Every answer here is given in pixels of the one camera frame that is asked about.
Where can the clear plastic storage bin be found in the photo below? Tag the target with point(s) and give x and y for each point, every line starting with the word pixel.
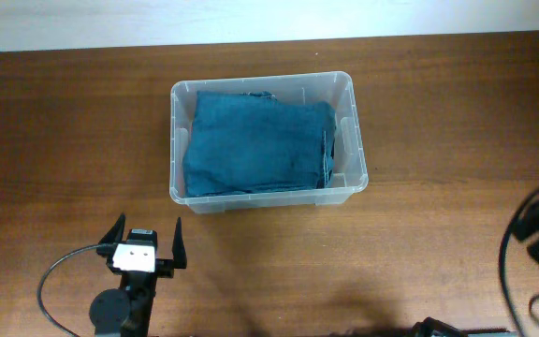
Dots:
pixel 349 175

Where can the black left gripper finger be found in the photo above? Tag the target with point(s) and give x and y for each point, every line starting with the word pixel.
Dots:
pixel 109 242
pixel 179 260

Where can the dark blue jeans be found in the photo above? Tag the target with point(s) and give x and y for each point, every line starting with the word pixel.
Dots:
pixel 252 144

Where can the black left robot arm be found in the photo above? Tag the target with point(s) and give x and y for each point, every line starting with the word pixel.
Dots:
pixel 125 311

